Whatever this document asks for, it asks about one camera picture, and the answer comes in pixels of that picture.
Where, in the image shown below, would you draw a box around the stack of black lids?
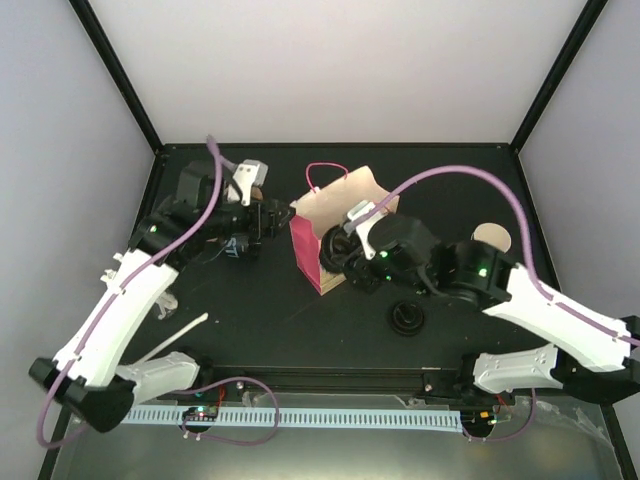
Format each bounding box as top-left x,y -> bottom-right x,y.
388,301 -> 425,337

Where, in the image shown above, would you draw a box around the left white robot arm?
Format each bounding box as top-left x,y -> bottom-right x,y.
29,160 -> 295,433

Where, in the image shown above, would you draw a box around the black cup lying sideways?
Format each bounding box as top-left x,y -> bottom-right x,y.
223,234 -> 261,260

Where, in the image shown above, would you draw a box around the small circuit board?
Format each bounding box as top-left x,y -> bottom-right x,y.
182,406 -> 219,422

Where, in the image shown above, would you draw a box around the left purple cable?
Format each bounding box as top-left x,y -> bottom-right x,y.
37,134 -> 280,450

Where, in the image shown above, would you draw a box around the brown cardboard cup carrier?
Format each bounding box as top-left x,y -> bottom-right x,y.
251,186 -> 264,201

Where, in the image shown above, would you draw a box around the cake print paper bag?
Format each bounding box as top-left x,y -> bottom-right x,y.
290,166 -> 399,295

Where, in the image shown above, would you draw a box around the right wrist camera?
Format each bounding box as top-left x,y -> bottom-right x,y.
346,200 -> 388,261

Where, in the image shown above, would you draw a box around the light blue cable duct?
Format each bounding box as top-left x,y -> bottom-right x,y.
123,405 -> 462,433

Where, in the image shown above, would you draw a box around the black paper coffee cup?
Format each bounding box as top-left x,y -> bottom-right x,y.
319,224 -> 359,274

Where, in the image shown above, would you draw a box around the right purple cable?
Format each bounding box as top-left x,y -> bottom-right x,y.
357,166 -> 640,444

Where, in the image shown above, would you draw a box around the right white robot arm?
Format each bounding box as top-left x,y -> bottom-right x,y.
341,213 -> 639,404

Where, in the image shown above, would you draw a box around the purple cable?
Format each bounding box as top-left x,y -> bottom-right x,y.
357,166 -> 640,444
37,134 -> 280,450

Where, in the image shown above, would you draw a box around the right black paper cup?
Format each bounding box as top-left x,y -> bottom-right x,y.
471,222 -> 512,253

